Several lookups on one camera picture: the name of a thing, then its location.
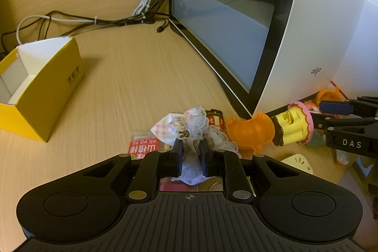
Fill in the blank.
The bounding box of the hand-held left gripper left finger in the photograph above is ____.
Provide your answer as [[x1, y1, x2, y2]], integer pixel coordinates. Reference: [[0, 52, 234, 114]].
[[80, 138, 184, 203]]

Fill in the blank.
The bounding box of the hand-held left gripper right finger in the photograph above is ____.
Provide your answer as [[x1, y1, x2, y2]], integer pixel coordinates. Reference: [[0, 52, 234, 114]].
[[199, 139, 302, 204]]

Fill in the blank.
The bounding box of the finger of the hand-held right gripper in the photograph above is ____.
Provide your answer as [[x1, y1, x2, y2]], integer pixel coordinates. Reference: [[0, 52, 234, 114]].
[[310, 113, 378, 158], [319, 95, 378, 117]]

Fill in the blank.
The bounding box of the orange plastic shell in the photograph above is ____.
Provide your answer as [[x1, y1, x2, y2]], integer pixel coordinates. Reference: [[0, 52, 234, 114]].
[[316, 88, 347, 106], [226, 113, 276, 152]]

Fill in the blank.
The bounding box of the small doll figure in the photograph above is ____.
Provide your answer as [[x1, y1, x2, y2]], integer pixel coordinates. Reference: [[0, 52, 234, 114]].
[[304, 101, 352, 165]]

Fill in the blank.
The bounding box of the pink plaid lace cloth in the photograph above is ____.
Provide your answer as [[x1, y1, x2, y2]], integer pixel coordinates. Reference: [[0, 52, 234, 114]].
[[150, 106, 240, 185]]

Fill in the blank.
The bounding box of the red snack packet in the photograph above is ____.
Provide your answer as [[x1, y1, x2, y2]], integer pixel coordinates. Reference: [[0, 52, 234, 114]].
[[127, 129, 175, 162]]

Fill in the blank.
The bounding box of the yellow toy cake pink rim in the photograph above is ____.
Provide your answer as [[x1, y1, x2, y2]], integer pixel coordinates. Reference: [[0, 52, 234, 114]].
[[270, 101, 315, 148]]

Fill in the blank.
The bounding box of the small red black card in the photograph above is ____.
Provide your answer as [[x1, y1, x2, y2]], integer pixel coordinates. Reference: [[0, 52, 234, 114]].
[[205, 109, 228, 134]]

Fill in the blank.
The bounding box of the pale yellow plastic piece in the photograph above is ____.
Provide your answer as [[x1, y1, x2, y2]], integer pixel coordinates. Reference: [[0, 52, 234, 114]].
[[279, 153, 314, 175]]

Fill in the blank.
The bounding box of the white computer monitor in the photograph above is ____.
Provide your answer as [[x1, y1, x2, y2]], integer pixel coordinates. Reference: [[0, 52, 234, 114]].
[[168, 0, 378, 120]]

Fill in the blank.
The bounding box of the yellow cardboard box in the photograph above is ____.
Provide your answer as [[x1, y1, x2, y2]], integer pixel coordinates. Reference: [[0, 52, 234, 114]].
[[0, 36, 86, 143]]

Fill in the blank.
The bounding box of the black cable with jack plug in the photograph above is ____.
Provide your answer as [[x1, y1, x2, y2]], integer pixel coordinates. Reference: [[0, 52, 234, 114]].
[[59, 11, 178, 34]]

